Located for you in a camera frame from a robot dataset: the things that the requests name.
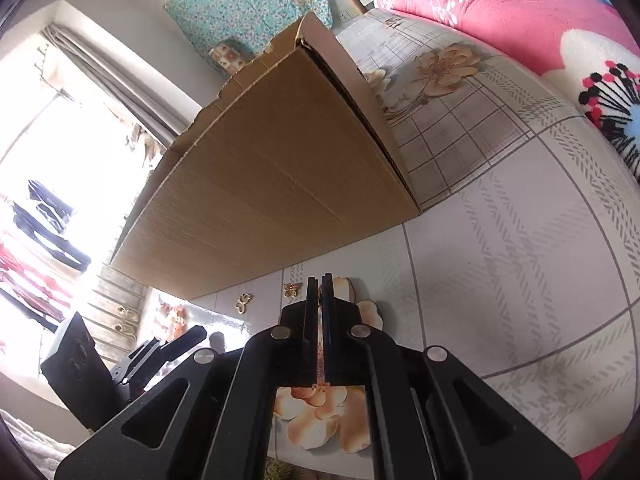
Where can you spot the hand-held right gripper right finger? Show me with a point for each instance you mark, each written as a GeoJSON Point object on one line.
{"type": "Point", "coordinates": [400, 410]}

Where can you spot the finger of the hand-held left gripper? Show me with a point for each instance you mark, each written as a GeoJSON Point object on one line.
{"type": "Point", "coordinates": [185, 342]}

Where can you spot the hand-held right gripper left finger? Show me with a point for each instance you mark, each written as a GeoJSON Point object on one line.
{"type": "Point", "coordinates": [235, 410]}

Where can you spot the gold butterfly charm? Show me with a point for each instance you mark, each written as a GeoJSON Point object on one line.
{"type": "Point", "coordinates": [291, 289]}

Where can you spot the brown cardboard box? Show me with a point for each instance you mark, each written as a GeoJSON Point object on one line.
{"type": "Point", "coordinates": [260, 185]}

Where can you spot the wooden drawer cabinet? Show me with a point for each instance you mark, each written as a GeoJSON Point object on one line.
{"type": "Point", "coordinates": [117, 305]}

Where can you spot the beige fluffy blanket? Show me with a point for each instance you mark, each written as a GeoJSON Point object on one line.
{"type": "Point", "coordinates": [30, 445]}

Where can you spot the hanging red clothes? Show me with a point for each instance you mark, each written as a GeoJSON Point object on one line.
{"type": "Point", "coordinates": [25, 285]}

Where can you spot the hanging dark clothes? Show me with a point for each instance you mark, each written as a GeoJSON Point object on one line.
{"type": "Point", "coordinates": [50, 225]}

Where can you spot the floral plaid tablecloth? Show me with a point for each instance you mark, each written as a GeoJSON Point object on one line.
{"type": "Point", "coordinates": [500, 285]}

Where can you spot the grey curtain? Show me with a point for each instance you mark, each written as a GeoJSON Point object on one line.
{"type": "Point", "coordinates": [125, 90]}

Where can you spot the small patterned box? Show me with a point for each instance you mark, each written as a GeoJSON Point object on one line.
{"type": "Point", "coordinates": [229, 59]}

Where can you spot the teal floral cloth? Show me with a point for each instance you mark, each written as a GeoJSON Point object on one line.
{"type": "Point", "coordinates": [240, 0]}

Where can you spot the pink floral blanket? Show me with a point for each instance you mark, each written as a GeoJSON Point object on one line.
{"type": "Point", "coordinates": [500, 25]}

